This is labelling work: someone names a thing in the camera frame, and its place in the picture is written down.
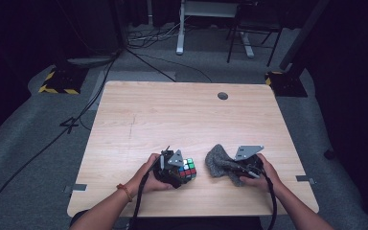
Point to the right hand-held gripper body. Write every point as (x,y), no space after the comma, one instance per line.
(249,156)

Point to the person's dark clothing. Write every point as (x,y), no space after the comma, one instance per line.
(198,223)

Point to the multicoloured puzzle cube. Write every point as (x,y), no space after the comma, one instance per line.
(188,169)

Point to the grey fluffy cloth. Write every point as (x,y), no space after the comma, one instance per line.
(218,163)

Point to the person's left hand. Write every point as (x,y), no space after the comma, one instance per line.
(147,179)

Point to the black chair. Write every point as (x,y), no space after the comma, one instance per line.
(252,28)

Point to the grey round table grommet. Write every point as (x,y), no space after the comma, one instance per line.
(222,96)

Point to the person's right hand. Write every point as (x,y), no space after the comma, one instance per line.
(268,175)

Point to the yellow-black striped stand base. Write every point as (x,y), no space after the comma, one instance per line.
(287,84)
(62,81)

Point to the grey metal table bracket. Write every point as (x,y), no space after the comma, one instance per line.
(305,179)
(78,188)

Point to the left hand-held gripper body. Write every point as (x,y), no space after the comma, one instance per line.
(169,166)

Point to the white desk frame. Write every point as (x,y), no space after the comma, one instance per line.
(180,32)

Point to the slanted grey metal pole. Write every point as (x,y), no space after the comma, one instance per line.
(300,35)

